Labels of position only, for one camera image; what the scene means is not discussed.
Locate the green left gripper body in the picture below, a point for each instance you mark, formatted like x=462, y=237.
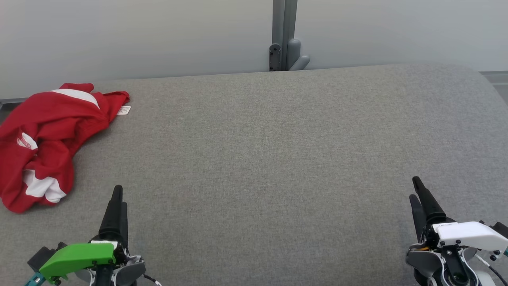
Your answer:
x=75, y=256

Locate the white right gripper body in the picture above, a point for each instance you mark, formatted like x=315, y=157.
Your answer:
x=468, y=234

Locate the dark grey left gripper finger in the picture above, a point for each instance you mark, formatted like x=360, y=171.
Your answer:
x=125, y=222
x=112, y=222

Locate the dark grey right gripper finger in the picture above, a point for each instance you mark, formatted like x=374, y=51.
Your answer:
x=418, y=218
x=430, y=208

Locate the red shorts with white waistband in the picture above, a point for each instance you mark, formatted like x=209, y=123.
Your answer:
x=51, y=131

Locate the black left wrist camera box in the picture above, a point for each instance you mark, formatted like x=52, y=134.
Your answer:
x=39, y=256

